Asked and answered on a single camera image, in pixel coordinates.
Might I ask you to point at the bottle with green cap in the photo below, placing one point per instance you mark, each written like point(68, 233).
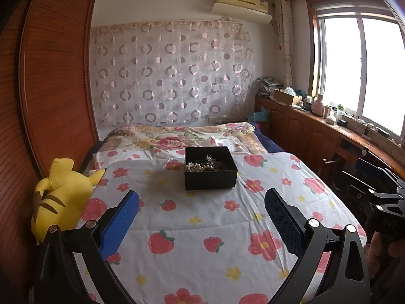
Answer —
point(339, 112)

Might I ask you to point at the dark blue blanket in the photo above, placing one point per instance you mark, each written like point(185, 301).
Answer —
point(269, 142)

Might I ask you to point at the large strawberry print bed cover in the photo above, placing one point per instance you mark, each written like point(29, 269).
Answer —
point(189, 221)

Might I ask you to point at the white roller blind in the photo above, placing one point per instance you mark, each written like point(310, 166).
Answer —
point(348, 8)

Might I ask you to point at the wooden chair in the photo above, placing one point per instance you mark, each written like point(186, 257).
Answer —
point(329, 168)

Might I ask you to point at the wall air conditioner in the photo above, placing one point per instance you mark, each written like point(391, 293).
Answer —
point(243, 6)

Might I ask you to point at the brown wooden cabinet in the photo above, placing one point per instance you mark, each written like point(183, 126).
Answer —
point(303, 133)

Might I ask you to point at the pink kettle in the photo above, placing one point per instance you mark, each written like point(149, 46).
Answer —
point(318, 106)

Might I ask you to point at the silver sparkly jewelry piece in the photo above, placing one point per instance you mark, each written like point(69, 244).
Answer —
point(209, 159)

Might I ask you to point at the window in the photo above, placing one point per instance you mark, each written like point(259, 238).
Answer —
point(341, 63)

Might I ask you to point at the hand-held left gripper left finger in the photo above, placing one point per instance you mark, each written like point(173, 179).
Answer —
point(120, 221)

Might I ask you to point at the floral quilt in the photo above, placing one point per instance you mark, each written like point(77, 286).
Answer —
point(167, 141)

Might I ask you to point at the brown wooden wardrobe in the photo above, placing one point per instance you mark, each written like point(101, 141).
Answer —
point(57, 85)

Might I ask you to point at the black jewelry box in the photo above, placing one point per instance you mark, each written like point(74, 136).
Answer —
point(208, 180)

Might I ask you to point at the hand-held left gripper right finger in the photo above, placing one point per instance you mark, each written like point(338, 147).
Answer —
point(284, 224)

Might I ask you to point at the black round object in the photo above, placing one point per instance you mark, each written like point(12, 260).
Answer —
point(342, 123)

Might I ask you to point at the small strawberry print sheet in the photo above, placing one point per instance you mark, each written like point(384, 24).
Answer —
point(133, 155)

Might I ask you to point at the white tissue pack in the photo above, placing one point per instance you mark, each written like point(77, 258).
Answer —
point(331, 119)

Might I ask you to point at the cardboard box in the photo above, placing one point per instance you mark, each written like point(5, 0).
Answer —
point(286, 98)

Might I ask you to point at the blue plastic bag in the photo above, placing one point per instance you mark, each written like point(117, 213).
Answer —
point(262, 115)

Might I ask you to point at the person's right hand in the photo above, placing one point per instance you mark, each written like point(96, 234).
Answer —
point(379, 253)

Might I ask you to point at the patterned window curtain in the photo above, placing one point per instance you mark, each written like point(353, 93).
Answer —
point(286, 38)

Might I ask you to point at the stack of newspapers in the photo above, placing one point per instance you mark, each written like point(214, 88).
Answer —
point(269, 85)

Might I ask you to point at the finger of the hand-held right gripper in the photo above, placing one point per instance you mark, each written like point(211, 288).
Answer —
point(368, 165)
point(351, 182)

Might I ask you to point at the sheer curtain with circles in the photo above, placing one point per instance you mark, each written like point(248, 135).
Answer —
point(174, 69)

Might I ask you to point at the yellow plush toy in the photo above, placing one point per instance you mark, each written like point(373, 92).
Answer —
point(63, 196)

